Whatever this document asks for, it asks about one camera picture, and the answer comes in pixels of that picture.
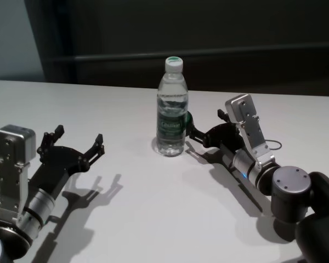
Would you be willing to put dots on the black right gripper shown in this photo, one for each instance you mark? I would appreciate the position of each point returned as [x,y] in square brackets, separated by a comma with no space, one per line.
[224,137]

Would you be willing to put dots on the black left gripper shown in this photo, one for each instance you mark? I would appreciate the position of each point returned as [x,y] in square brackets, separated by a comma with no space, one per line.
[57,170]

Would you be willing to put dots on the clear green-label water bottle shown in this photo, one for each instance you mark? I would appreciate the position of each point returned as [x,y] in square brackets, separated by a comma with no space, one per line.
[171,109]

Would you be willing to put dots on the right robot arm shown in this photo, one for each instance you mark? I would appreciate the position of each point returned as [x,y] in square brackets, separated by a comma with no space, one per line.
[290,180]

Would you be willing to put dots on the small black round object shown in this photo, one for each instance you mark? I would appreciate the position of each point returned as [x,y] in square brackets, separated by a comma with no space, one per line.
[190,120]

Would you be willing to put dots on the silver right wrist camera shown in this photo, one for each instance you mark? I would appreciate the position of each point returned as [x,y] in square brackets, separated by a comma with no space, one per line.
[242,109]

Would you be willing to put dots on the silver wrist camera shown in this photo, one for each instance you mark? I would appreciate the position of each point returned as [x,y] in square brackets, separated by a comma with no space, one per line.
[13,142]
[242,109]

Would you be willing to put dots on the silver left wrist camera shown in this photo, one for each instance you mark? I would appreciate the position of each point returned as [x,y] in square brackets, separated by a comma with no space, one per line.
[13,142]

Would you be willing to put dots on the grey horizontal rail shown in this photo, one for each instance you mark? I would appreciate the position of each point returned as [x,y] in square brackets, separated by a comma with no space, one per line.
[208,56]

